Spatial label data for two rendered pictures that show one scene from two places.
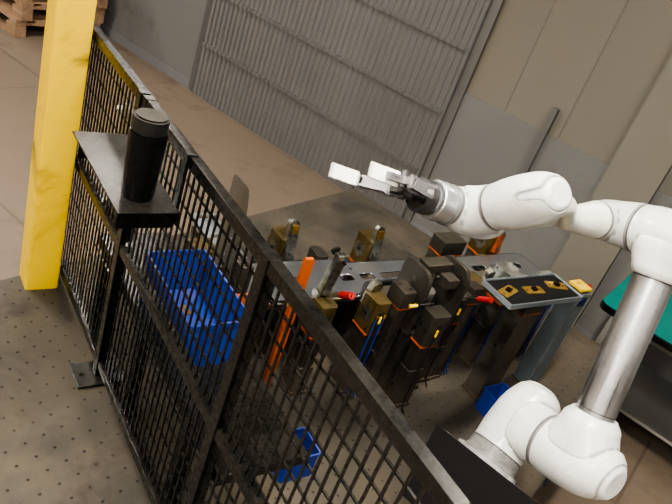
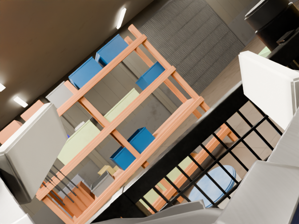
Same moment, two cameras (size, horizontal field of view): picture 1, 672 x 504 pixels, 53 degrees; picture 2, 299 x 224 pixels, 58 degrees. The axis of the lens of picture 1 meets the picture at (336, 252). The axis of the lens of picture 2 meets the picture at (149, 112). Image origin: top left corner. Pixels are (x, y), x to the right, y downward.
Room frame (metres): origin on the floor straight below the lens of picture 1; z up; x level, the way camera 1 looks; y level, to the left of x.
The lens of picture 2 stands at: (1.36, -0.10, 1.65)
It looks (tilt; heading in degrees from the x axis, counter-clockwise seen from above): 5 degrees down; 136
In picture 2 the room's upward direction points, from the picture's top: 44 degrees counter-clockwise
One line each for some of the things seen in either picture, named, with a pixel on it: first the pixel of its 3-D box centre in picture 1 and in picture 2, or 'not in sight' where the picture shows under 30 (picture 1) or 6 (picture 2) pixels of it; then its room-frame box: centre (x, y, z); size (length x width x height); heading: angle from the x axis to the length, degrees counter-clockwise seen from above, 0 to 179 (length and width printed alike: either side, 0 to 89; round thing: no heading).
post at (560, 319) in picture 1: (550, 336); not in sight; (2.19, -0.85, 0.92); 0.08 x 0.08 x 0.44; 42
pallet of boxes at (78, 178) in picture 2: not in sight; (77, 200); (-6.76, 3.01, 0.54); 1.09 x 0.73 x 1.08; 61
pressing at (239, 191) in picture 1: (229, 235); not in sight; (1.64, 0.29, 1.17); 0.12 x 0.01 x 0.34; 42
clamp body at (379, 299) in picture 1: (361, 345); not in sight; (1.77, -0.18, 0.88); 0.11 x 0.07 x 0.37; 42
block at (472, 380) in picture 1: (503, 344); not in sight; (2.01, -0.65, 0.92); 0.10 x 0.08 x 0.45; 132
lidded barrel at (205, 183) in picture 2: not in sight; (233, 211); (-0.30, 1.40, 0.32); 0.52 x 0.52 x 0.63
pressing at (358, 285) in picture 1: (409, 272); not in sight; (2.13, -0.27, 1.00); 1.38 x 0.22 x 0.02; 132
